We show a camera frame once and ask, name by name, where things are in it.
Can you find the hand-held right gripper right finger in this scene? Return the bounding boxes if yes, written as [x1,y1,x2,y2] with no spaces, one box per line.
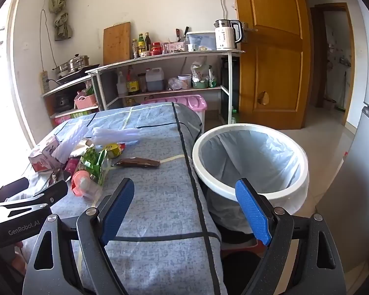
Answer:
[234,177,347,295]

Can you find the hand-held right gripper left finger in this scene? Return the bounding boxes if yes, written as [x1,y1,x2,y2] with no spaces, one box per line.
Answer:
[23,177,136,295]

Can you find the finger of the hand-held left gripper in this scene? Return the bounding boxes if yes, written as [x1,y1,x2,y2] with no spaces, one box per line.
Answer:
[0,177,30,205]
[0,180,69,219]

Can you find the pink lid plastic cup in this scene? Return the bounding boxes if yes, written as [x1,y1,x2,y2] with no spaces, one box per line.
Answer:
[71,170,103,200]

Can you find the pink drink carton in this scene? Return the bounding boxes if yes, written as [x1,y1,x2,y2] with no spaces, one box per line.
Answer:
[28,135,63,173]

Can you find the white round trash bin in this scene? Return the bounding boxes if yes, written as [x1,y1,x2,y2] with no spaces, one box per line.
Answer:
[192,123,310,234]

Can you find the green snack packet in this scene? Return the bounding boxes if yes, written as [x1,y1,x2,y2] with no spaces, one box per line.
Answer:
[79,147,109,186]

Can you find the long brownish snack wrapper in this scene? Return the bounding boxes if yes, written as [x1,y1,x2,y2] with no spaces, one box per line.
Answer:
[114,158,160,168]

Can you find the translucent plastic bin liner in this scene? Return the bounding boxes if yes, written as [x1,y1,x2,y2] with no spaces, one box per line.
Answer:
[200,129,310,234]

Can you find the white foam net sleeve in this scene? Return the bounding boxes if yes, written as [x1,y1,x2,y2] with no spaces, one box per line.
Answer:
[54,120,91,163]
[92,127,139,146]

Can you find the yellow snack packet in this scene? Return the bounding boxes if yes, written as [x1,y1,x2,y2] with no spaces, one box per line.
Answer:
[103,142,126,159]

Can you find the dark cloth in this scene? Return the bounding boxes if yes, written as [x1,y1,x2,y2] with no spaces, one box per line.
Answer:
[220,252,266,295]

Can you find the red white flat box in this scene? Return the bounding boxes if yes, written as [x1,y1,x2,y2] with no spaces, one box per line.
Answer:
[51,107,99,127]

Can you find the black rice cooker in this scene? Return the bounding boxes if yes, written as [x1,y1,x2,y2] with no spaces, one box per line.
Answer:
[54,92,74,113]

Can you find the pink plastic basket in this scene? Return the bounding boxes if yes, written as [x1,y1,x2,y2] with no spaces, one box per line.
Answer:
[74,94,98,109]

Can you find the grey refrigerator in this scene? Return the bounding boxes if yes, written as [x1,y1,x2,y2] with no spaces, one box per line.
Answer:
[314,21,369,280]

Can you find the grey side table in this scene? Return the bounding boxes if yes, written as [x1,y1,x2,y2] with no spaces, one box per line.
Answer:
[41,75,99,126]

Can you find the pink lid storage box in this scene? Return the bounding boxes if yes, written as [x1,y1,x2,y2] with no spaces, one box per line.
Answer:
[140,95,208,133]

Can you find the yellow label sauce bottle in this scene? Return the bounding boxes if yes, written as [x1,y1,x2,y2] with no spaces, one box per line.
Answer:
[126,66,140,96]

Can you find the black induction cooker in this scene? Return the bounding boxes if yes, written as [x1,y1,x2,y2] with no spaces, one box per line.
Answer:
[56,64,100,83]

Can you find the steel steamer pot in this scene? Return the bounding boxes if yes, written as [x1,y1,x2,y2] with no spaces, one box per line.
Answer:
[52,54,90,79]

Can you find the dark liquid plastic jug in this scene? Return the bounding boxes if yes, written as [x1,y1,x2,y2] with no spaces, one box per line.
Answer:
[145,67,164,92]

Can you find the white plastic tub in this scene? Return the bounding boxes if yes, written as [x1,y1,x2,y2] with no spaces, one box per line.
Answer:
[177,74,193,89]

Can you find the white printed plastic bag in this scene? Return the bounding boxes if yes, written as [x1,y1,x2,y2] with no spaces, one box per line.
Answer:
[191,61,211,83]

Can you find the wooden door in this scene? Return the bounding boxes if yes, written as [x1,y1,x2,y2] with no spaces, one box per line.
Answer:
[231,0,314,130]

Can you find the wooden cutting board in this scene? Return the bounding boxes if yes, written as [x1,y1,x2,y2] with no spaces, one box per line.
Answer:
[103,22,132,66]

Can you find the white metal shelf rack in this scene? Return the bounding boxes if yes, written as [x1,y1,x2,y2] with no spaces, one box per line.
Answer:
[86,50,246,125]

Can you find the white electric kettle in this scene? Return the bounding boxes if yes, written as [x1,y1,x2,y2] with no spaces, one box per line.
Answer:
[215,19,244,51]

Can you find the clear lidded storage box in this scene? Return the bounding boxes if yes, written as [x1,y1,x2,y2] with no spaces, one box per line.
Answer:
[185,31,217,52]

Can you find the hanging green cloth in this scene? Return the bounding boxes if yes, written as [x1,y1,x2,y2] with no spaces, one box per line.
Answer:
[49,0,73,41]

